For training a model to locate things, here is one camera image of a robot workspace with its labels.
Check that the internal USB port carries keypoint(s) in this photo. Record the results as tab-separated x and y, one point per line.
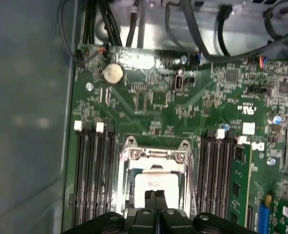
178	83

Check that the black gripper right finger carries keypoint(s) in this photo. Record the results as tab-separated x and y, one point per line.
161	200

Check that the black RAM slot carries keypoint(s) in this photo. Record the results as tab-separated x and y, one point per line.
222	175
100	170
203	175
212	175
89	170
78	170
110	170

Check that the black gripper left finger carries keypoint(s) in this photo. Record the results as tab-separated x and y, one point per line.
150	200

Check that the metal locking lever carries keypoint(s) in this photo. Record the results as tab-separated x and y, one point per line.
191	182

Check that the green motherboard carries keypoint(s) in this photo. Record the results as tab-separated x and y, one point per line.
182	109

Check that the CPU socket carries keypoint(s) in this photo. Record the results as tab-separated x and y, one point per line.
158	153

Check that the green RAM stick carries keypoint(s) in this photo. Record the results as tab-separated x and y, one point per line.
241	182

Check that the silver CPU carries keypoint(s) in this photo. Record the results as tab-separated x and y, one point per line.
143	185

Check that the metal socket cover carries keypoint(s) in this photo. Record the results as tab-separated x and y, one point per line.
127	185

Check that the black PC case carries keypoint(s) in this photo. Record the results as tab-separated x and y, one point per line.
24	122

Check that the blue expansion slot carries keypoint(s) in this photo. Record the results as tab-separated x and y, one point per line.
264	217

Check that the silver drive cage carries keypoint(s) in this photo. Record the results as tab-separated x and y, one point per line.
158	31

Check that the silver coin battery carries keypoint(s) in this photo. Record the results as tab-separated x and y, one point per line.
113	73

